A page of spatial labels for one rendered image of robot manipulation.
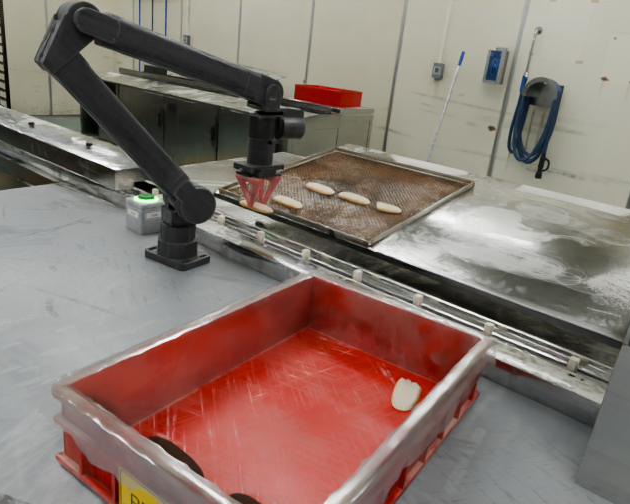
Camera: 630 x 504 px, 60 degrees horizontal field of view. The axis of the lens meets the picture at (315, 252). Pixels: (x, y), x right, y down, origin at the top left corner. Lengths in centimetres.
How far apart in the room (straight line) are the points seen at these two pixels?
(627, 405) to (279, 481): 39
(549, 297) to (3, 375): 89
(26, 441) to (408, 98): 487
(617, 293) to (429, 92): 420
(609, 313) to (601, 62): 372
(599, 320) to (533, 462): 37
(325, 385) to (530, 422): 29
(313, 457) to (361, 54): 515
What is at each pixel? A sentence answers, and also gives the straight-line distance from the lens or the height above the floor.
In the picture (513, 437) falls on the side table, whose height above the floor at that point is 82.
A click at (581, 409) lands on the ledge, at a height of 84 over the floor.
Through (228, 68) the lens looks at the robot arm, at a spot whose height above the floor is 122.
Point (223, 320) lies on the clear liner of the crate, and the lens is 75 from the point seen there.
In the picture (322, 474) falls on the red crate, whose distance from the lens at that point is 66.
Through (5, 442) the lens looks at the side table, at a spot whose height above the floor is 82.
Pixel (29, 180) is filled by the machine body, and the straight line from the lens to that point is 206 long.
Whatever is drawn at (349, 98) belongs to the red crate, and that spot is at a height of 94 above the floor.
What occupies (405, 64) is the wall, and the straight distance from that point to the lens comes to 535.
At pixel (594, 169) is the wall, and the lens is 470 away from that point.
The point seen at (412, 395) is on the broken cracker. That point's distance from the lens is 80.
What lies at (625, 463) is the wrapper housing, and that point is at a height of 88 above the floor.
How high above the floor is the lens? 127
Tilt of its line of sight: 20 degrees down
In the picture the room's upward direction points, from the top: 7 degrees clockwise
